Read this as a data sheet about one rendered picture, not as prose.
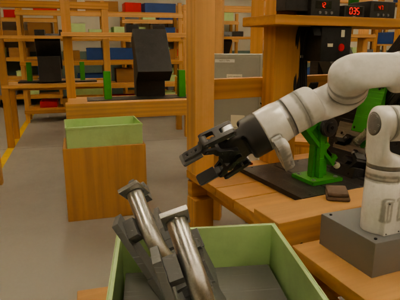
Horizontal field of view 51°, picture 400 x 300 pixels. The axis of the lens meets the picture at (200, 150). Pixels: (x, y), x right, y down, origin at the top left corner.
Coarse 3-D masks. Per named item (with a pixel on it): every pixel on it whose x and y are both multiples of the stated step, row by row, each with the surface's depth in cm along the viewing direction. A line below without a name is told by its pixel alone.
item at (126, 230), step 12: (120, 216) 75; (120, 228) 71; (132, 228) 73; (132, 240) 73; (132, 252) 73; (144, 252) 76; (144, 264) 73; (156, 276) 76; (156, 288) 74; (216, 288) 90
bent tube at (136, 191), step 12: (120, 192) 75; (132, 192) 76; (144, 192) 78; (132, 204) 75; (144, 204) 75; (144, 216) 73; (144, 228) 72; (156, 228) 73; (144, 240) 72; (156, 240) 72; (168, 252) 72
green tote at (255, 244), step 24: (120, 240) 103; (216, 240) 111; (240, 240) 112; (264, 240) 112; (120, 264) 101; (216, 264) 112; (240, 264) 113; (288, 264) 98; (120, 288) 99; (288, 288) 99; (312, 288) 84
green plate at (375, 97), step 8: (376, 88) 170; (384, 88) 167; (368, 96) 173; (376, 96) 169; (384, 96) 166; (368, 104) 172; (376, 104) 169; (384, 104) 169; (360, 112) 175; (368, 112) 171; (360, 120) 175; (352, 128) 178; (360, 128) 174
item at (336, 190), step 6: (330, 186) 150; (336, 186) 150; (342, 186) 150; (330, 192) 145; (336, 192) 144; (342, 192) 144; (330, 198) 145; (336, 198) 144; (342, 198) 144; (348, 198) 143
